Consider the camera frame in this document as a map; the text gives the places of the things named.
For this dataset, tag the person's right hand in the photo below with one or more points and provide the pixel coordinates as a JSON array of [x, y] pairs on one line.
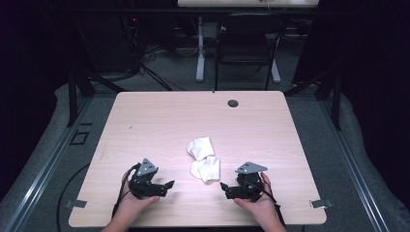
[[264, 209]]

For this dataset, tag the black folding chair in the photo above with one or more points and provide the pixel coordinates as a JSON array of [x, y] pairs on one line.
[[245, 45]]

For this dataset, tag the grey table grommet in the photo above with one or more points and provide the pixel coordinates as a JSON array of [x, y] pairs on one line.
[[232, 103]]

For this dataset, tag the dark equipment cabinet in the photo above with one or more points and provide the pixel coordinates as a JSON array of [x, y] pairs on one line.
[[106, 45]]

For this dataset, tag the aluminium floor rail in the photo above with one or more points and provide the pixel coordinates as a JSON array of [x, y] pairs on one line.
[[48, 164], [354, 167]]

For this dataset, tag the person's left hand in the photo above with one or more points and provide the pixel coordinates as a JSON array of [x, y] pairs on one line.
[[132, 208]]

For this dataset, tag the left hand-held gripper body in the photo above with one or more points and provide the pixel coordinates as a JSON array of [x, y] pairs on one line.
[[146, 188]]

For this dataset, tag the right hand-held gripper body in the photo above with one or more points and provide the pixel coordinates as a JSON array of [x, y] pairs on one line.
[[248, 190]]

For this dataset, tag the white desk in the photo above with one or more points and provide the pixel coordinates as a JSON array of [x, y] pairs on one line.
[[245, 3]]

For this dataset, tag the black metal stand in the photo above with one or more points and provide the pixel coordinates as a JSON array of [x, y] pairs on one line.
[[72, 96], [336, 100]]

